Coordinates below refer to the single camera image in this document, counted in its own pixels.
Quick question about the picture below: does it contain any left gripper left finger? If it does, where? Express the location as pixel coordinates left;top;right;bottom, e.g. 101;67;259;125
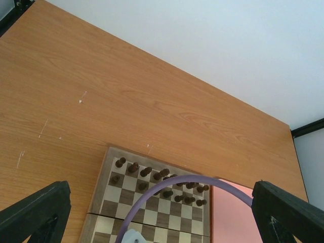
1;181;71;242

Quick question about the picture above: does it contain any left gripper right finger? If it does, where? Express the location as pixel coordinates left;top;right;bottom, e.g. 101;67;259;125
251;181;323;242

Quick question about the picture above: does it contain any wooden chess board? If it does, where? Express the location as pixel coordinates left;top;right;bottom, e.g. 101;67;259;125
79;147;211;242

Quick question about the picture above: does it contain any dark chess pieces row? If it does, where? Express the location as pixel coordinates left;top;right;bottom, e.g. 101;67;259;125
111;156;211;207

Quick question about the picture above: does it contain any pink plastic tray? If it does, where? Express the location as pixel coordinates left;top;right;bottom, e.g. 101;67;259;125
211;187;262;243

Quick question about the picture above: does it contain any black frame post right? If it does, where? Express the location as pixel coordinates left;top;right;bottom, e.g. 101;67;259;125
291;118;324;139

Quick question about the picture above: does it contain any black frame post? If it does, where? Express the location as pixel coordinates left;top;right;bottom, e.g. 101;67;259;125
1;1;35;37
291;118;324;139

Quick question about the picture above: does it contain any black frame post left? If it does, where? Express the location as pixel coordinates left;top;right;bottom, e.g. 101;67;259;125
1;1;35;37

